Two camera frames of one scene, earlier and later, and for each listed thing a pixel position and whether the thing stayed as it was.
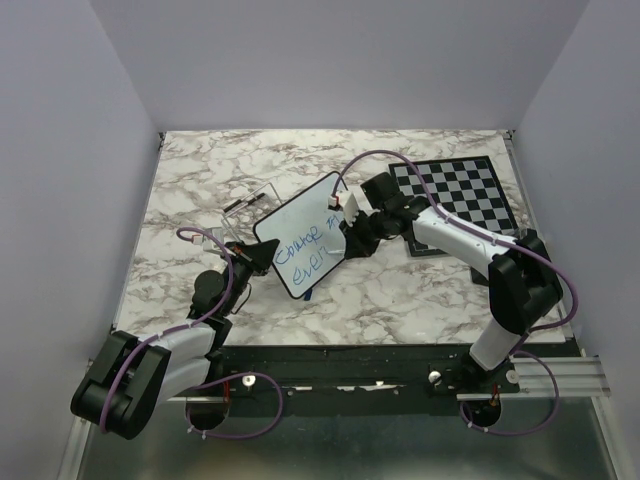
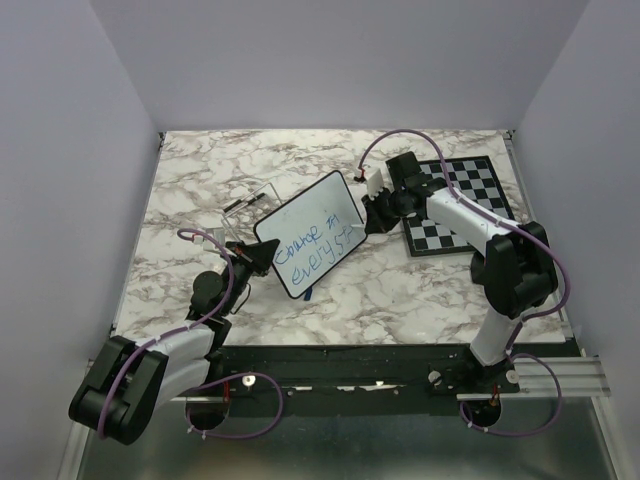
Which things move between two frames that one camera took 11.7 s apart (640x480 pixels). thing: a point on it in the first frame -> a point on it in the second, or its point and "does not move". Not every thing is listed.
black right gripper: (354, 245) -> (375, 223)
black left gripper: (257, 257) does not move
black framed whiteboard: (311, 240) does not move
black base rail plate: (350, 371) does not move
